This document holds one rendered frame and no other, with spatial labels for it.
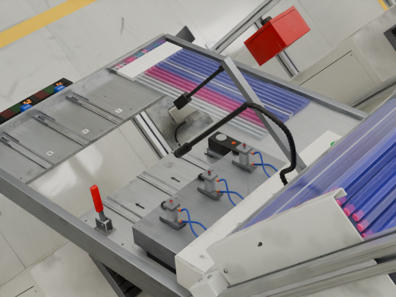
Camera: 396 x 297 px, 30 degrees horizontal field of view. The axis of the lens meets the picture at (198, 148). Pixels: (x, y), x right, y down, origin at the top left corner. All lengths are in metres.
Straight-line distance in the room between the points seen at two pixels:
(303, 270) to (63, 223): 0.69
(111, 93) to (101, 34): 1.03
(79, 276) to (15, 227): 0.68
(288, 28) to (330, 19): 1.32
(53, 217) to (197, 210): 0.32
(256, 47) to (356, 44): 0.49
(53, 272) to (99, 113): 0.41
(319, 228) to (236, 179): 0.57
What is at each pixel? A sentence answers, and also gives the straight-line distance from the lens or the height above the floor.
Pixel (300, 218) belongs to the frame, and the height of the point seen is 1.63.
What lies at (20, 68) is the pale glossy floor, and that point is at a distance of 2.76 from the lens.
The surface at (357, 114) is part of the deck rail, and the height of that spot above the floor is 1.16.
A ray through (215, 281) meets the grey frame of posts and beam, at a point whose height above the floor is 1.38.
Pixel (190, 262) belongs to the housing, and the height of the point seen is 1.25.
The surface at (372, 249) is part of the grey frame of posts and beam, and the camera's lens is 0.90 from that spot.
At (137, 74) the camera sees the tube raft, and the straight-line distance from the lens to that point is 1.97.
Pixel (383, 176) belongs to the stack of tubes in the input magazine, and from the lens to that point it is 1.07.
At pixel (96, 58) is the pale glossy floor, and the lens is 2.88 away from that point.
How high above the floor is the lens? 2.40
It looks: 55 degrees down
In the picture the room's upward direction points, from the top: 56 degrees clockwise
